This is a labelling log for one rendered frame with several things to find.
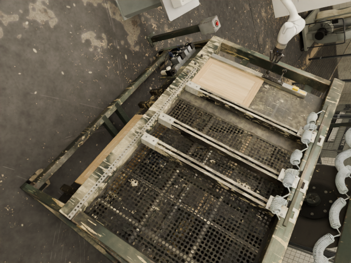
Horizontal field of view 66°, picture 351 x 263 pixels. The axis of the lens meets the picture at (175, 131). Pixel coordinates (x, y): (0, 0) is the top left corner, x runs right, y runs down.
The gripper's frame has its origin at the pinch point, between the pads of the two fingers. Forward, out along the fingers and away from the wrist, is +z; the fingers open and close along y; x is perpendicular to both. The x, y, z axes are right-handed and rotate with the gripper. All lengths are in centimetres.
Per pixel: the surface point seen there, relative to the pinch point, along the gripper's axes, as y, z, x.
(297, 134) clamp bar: -43, 5, 58
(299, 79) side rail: -27.2, 16.5, -17.1
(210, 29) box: 69, -3, -11
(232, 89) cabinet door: 20.3, 13.9, 33.7
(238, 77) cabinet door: 22.3, 13.9, 16.6
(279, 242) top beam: -58, 6, 141
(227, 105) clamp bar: 15, 10, 57
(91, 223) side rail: 46, 11, 191
